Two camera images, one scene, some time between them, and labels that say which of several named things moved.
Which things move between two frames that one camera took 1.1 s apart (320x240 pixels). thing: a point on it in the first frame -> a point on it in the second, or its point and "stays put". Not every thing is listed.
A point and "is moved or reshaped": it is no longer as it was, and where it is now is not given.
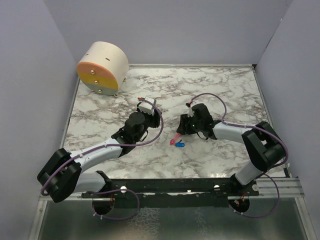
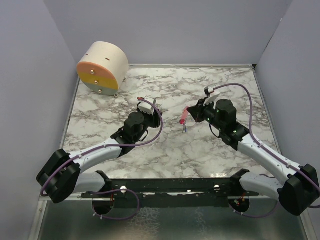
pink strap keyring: (173, 141) is moved or reshaped
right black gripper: (182, 129) -> (196, 111)
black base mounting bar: (169, 193) stays put
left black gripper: (156, 117) stays put
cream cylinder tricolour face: (104, 69) stays put
